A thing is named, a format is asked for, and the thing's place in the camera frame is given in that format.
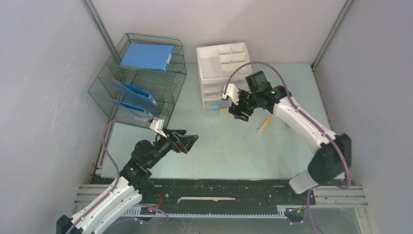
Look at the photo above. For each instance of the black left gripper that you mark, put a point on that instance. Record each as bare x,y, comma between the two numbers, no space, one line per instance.
184,144

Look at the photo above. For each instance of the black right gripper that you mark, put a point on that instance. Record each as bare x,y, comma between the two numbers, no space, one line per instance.
236,110

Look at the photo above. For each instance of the pale yellow highlighter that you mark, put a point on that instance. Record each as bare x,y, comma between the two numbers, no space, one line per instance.
264,125

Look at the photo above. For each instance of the white plastic drawer organizer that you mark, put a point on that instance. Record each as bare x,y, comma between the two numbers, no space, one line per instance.
215,64

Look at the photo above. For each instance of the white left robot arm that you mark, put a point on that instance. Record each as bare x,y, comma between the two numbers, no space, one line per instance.
130,186

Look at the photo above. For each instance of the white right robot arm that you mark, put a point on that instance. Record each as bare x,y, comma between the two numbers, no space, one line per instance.
332,152

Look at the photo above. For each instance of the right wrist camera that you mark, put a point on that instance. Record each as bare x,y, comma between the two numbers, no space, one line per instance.
231,91

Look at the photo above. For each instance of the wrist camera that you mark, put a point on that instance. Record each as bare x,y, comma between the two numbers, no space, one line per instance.
157,125
231,91

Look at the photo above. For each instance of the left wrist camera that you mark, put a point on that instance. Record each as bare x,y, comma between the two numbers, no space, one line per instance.
157,125

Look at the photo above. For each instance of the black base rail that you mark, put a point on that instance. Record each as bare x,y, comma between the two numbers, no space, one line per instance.
269,198

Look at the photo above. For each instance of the green wire mesh rack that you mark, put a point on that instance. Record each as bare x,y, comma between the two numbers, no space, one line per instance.
165,87

